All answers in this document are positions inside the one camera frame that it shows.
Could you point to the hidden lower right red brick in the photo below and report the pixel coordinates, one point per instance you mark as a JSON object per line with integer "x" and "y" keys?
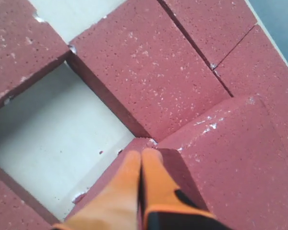
{"x": 137, "y": 144}

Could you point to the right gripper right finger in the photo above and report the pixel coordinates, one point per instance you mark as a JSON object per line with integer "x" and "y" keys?
{"x": 165, "y": 205}

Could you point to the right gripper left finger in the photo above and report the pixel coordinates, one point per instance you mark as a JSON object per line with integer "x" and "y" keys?
{"x": 115, "y": 208}

